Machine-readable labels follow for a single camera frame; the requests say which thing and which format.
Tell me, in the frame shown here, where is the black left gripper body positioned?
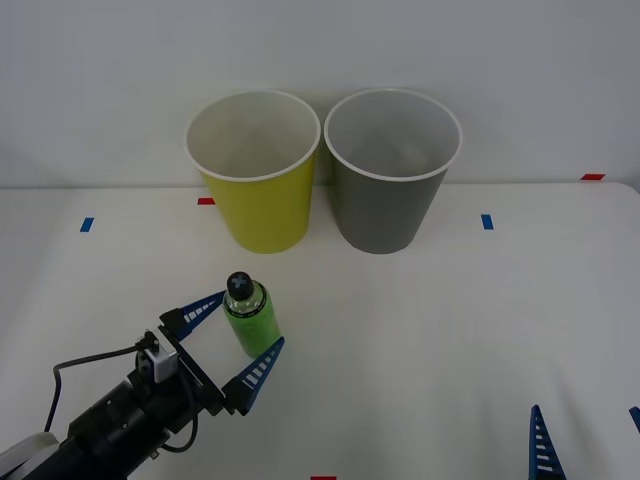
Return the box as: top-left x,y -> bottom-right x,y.
128,324 -> 236,436

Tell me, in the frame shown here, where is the yellow-green plastic bin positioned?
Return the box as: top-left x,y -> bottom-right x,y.
183,88 -> 322,255

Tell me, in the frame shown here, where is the green bottle with black cap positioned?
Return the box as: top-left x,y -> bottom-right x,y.
222,271 -> 282,358

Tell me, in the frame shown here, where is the black looped cable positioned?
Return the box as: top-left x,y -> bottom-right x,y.
164,367 -> 200,454

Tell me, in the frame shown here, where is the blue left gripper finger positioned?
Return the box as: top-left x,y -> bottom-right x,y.
158,289 -> 228,343
222,336 -> 286,417

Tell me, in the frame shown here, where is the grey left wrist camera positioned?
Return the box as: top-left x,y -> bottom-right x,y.
135,328 -> 179,386

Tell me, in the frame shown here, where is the thin black camera cable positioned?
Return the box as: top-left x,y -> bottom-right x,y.
43,342 -> 151,434

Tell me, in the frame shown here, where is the grey plastic bin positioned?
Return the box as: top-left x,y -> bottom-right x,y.
323,87 -> 464,255

